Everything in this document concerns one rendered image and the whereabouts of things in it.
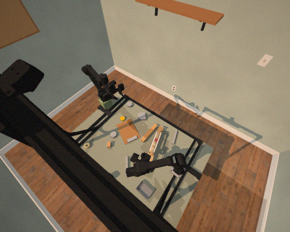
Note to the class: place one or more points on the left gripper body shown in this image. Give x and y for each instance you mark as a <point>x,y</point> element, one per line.
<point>113,91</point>

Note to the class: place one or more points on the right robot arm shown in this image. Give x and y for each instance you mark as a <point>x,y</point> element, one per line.
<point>142,167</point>

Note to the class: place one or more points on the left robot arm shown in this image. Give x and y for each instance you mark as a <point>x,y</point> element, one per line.
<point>99,80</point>

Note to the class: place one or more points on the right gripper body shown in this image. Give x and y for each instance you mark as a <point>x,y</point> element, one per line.
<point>134,159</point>

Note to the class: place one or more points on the tan wooden beam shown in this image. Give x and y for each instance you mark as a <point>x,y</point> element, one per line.
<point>143,139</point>

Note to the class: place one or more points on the orange flat board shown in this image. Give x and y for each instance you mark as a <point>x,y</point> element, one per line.
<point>128,131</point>

